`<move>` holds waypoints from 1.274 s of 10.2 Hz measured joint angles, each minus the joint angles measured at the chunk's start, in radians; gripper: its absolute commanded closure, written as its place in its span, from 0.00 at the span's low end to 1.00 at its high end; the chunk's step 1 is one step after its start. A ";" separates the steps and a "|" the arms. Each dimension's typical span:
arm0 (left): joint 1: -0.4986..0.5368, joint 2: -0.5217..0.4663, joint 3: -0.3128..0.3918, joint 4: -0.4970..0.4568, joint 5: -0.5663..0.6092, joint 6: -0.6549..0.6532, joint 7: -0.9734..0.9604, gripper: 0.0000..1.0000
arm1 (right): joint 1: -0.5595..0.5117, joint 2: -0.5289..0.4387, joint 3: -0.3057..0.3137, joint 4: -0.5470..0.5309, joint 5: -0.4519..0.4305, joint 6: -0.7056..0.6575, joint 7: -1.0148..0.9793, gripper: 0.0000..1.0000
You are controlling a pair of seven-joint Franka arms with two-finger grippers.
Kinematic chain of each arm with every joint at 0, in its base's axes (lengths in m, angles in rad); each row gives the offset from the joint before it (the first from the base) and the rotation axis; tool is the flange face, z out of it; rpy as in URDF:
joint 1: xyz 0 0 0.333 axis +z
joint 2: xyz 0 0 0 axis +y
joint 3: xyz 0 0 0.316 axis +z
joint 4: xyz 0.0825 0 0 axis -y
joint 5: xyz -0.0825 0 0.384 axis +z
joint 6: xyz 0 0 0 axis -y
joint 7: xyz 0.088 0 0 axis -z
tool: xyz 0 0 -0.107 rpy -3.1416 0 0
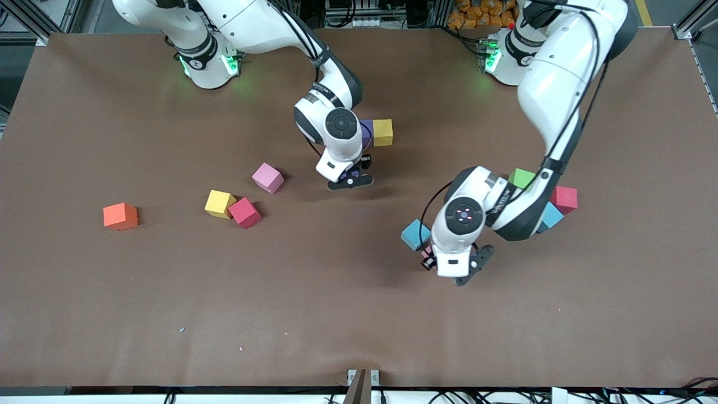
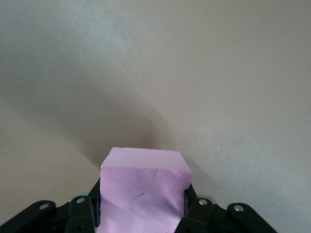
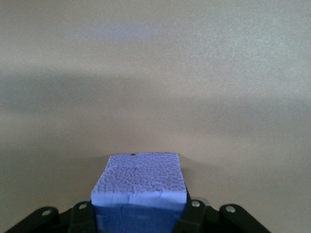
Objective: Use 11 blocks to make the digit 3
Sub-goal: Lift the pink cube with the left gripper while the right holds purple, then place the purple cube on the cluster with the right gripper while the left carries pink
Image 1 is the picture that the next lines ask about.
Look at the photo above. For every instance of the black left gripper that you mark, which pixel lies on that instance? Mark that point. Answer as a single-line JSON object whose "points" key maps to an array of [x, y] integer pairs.
{"points": [[429, 261]]}

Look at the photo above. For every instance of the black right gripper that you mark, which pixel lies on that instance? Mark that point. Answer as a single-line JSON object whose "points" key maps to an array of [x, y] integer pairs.
{"points": [[365, 162]]}

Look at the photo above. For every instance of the purple foam cube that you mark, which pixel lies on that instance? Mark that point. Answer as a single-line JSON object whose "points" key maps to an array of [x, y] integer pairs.
{"points": [[367, 134], [351, 176]]}

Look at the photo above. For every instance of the pink foam cube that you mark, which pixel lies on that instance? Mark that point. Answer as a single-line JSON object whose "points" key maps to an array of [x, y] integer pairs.
{"points": [[427, 251], [267, 178]]}

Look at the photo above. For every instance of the yellow foam cube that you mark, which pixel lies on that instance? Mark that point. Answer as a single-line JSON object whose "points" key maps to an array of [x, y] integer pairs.
{"points": [[219, 203], [383, 133]]}

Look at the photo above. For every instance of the blue foam cube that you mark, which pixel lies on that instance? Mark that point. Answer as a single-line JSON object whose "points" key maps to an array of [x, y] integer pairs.
{"points": [[415, 234], [552, 216]]}

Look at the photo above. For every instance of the red foam cube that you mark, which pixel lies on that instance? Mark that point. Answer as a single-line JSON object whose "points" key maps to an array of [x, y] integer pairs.
{"points": [[244, 212], [564, 200]]}

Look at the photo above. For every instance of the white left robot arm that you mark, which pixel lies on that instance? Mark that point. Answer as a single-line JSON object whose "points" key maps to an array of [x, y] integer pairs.
{"points": [[555, 78]]}

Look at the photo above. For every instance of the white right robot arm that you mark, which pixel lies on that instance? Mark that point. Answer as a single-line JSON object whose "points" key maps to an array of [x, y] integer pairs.
{"points": [[247, 22]]}

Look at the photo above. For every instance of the green foam cube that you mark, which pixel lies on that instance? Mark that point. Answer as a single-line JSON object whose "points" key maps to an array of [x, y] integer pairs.
{"points": [[523, 178]]}

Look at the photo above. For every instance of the dark equipment rack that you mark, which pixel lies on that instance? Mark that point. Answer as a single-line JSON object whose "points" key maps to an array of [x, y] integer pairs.
{"points": [[392, 11]]}

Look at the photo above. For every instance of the pile of orange toys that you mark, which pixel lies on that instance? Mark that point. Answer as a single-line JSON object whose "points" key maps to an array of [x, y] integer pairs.
{"points": [[482, 14]]}

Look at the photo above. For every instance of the orange foam cube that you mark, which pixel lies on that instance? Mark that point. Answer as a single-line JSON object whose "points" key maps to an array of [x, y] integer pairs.
{"points": [[120, 216]]}

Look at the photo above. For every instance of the large table cover sheet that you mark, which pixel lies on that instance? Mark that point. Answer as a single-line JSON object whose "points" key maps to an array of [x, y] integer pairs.
{"points": [[112, 308]]}

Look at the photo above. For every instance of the front camera mount post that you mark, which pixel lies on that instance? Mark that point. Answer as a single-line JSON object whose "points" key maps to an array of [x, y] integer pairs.
{"points": [[359, 393]]}

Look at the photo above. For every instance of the aluminium frame profile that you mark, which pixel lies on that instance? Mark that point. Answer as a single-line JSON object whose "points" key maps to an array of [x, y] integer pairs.
{"points": [[681, 32], [42, 39]]}

